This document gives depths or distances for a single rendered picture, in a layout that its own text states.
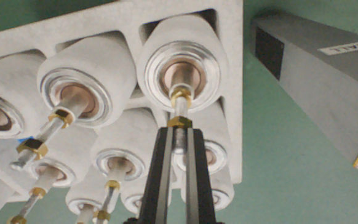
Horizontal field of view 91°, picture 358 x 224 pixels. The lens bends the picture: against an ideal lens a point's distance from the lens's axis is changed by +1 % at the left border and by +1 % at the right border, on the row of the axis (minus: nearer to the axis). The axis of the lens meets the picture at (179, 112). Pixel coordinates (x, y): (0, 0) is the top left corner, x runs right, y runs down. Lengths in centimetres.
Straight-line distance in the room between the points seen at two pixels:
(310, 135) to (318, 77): 47
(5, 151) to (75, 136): 29
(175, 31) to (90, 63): 9
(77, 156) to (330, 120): 33
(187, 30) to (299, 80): 16
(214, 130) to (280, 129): 41
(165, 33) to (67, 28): 14
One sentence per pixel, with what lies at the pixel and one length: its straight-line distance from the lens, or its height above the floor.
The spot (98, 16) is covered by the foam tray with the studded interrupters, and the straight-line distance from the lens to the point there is 26.
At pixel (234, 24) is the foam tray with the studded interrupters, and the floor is 18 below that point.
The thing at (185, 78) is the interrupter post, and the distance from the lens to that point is 16.
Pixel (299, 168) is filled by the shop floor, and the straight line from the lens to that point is 82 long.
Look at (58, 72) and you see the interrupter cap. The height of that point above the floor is 25.
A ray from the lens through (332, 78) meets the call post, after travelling 22.
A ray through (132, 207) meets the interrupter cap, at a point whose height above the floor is 25.
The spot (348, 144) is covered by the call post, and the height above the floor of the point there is 30.
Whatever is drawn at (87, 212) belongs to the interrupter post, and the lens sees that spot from 42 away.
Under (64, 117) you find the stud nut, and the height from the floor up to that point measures 29.
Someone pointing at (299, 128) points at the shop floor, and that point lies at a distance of 65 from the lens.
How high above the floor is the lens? 41
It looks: 54 degrees down
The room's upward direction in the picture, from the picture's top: 177 degrees counter-clockwise
